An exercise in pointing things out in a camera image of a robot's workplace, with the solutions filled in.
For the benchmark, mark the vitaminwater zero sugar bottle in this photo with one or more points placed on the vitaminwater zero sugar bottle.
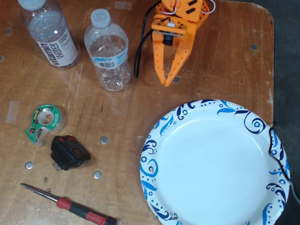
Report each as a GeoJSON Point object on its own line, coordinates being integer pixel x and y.
{"type": "Point", "coordinates": [50, 35]}

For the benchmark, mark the white paper plate blue pattern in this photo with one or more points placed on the white paper plate blue pattern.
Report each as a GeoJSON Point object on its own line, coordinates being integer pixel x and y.
{"type": "Point", "coordinates": [206, 164]}

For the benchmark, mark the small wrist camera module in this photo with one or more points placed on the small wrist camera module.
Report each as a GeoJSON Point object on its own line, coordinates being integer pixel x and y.
{"type": "Point", "coordinates": [167, 41]}

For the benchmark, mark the clear water bottle white cap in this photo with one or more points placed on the clear water bottle white cap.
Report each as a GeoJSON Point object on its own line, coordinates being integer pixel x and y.
{"type": "Point", "coordinates": [107, 54]}

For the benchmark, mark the green tape dispenser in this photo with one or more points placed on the green tape dispenser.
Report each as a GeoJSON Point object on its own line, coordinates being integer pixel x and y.
{"type": "Point", "coordinates": [52, 122]}

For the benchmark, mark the black power adapter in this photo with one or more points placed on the black power adapter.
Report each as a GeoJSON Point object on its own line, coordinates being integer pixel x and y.
{"type": "Point", "coordinates": [70, 152]}

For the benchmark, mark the clear tape strip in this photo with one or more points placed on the clear tape strip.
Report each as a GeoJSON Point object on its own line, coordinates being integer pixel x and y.
{"type": "Point", "coordinates": [12, 112]}
{"type": "Point", "coordinates": [123, 5]}

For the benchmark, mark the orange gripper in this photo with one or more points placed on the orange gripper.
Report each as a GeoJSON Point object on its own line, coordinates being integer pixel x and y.
{"type": "Point", "coordinates": [158, 56]}

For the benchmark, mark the red black screwdriver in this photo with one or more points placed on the red black screwdriver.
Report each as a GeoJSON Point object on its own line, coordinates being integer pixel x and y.
{"type": "Point", "coordinates": [79, 209]}

